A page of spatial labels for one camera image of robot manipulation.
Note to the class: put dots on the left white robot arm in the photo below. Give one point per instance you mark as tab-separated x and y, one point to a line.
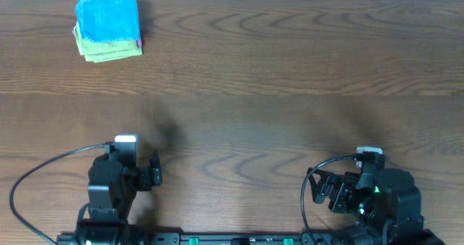
114	181

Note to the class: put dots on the bottom green folded cloth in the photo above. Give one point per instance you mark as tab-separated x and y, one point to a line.
105	57

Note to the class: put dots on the top green folded cloth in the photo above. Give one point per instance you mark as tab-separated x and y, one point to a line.
90	48

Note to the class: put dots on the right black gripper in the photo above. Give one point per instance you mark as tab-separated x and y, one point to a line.
344	183

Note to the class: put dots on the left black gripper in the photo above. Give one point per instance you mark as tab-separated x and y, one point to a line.
146	177

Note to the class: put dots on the purple folded cloth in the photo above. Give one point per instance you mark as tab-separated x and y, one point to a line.
139	41

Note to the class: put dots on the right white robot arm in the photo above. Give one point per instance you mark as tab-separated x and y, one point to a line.
385	202

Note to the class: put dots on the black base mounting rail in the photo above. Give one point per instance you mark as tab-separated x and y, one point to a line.
212	239

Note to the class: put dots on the blue microfiber cloth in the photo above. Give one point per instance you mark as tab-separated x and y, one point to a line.
104	21

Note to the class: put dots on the green folded cloth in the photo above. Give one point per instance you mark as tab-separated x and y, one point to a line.
90	48
105	57

